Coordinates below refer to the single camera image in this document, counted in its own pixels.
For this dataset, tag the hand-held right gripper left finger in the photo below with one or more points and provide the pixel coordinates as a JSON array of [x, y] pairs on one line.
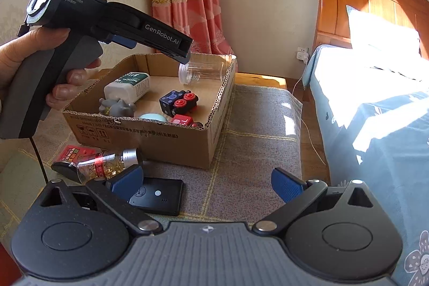
[[125, 182]]

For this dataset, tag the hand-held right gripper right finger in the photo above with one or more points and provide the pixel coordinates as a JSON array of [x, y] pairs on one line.
[[285, 187]]

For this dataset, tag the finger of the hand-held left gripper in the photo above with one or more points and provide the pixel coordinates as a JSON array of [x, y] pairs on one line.
[[177, 55]]

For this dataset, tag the capsule bottle with red label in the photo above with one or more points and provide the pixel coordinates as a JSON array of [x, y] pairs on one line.
[[100, 167]]

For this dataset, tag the clear plastic jar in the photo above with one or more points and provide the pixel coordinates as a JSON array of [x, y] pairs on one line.
[[204, 71]]

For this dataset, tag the cardboard box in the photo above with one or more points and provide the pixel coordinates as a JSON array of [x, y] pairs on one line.
[[167, 145]]

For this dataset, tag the green cotton swab box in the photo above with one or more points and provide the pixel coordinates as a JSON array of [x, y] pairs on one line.
[[124, 90]]

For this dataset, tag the red toy train car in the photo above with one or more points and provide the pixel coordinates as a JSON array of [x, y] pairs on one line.
[[182, 120]]

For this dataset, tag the pale blue earbuds case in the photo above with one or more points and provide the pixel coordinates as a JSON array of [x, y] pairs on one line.
[[152, 116]]

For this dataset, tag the large grey animal toy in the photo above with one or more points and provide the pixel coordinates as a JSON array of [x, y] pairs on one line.
[[122, 110]]

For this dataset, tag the small grey animal toy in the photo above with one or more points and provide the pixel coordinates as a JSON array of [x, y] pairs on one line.
[[104, 106]]

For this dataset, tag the person's left hand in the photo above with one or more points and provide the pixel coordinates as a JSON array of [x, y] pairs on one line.
[[13, 58]]

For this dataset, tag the black flat card device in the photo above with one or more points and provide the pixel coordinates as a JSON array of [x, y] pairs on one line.
[[161, 195]]

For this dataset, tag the red flat packet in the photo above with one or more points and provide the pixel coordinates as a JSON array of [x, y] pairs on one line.
[[72, 153]]

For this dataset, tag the black plastic tool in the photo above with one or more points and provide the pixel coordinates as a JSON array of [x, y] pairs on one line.
[[63, 169]]

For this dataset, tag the wooden bed with blue sheet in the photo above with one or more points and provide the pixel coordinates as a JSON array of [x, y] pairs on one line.
[[385, 125]]

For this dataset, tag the white plug charger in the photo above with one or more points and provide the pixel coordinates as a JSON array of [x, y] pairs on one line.
[[302, 57]]

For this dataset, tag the white pillow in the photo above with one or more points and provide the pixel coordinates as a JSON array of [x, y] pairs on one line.
[[378, 34]]

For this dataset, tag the white wall socket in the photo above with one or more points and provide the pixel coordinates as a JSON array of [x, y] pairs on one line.
[[302, 49]]

